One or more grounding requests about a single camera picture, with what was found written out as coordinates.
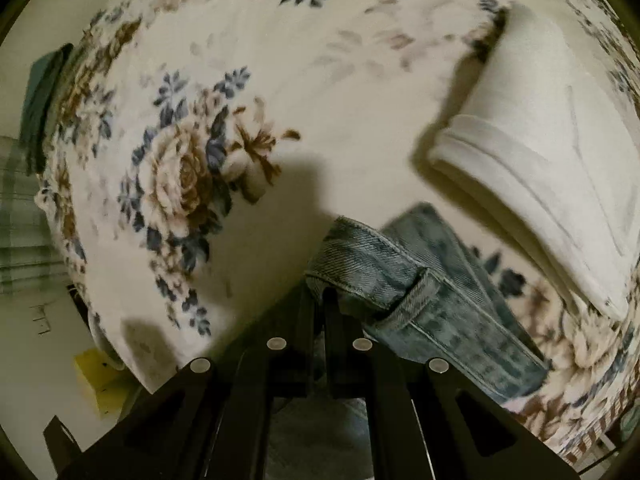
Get blue denim ripped shorts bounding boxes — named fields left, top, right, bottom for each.
left=266, top=204, right=550, bottom=479

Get green striped curtain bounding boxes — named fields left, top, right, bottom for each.
left=1, top=136, right=68, bottom=299

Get grey folded cloth bedside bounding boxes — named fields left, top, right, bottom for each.
left=18, top=44, right=74, bottom=174

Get floral bed blanket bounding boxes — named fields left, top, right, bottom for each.
left=36, top=0, right=639, bottom=463

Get folded white pants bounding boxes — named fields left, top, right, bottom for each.
left=428, top=4, right=639, bottom=321

